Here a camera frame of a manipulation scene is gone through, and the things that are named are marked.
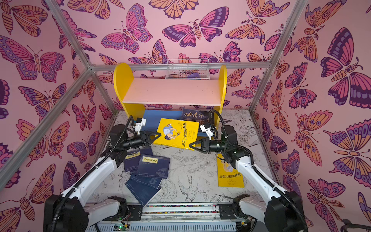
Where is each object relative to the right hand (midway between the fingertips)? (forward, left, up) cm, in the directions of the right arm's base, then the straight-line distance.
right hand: (190, 145), depth 68 cm
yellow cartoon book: (+6, +7, +1) cm, 9 cm away
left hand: (+5, +15, +1) cm, 16 cm away
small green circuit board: (-30, +35, -30) cm, 55 cm away
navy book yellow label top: (0, +23, -24) cm, 34 cm away
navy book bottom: (-15, +26, -26) cm, 39 cm away
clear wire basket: (+56, +2, +8) cm, 56 cm away
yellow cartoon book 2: (-5, -21, -25) cm, 33 cm away
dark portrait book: (+26, -7, -9) cm, 29 cm away
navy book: (-9, +21, -25) cm, 34 cm away
